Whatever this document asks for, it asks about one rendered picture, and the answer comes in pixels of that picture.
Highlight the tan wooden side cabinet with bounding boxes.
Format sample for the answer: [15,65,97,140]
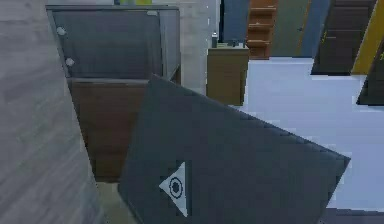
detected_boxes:
[205,45,251,107]

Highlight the dark grey laptop with logo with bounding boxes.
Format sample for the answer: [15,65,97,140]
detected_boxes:
[117,74,352,224]

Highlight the small dark object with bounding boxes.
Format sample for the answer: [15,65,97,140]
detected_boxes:
[227,39,247,48]

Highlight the dark brown wooden cabinet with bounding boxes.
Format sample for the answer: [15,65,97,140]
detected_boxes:
[67,77,151,183]

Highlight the blue room door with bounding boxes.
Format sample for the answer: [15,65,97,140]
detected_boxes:
[221,0,250,44]

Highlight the grey cupboard with white knobs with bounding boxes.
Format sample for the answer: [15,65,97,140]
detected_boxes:
[45,4,182,85]

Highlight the orange brown wooden shelf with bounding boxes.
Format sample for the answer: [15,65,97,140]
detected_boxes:
[246,0,280,61]

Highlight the grey green room door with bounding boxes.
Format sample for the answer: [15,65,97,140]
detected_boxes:
[270,0,312,58]

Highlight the dark brown chest of drawers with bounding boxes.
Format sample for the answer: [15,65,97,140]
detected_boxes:
[310,0,378,76]

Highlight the black brown low cupboard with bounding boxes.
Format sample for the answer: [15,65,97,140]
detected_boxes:
[356,46,384,107]

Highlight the yellow upright board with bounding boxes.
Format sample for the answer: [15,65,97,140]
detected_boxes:
[351,0,384,76]

